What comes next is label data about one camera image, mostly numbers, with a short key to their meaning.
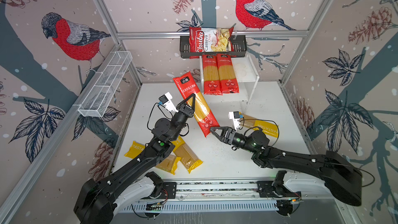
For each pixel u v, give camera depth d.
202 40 0.87
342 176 0.42
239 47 0.95
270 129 0.93
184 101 0.62
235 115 0.66
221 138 0.64
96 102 0.71
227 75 0.76
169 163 0.80
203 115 0.65
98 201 0.38
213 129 0.62
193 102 0.63
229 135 0.60
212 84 0.71
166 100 0.60
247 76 0.80
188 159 0.81
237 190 0.75
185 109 0.58
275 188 0.65
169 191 0.73
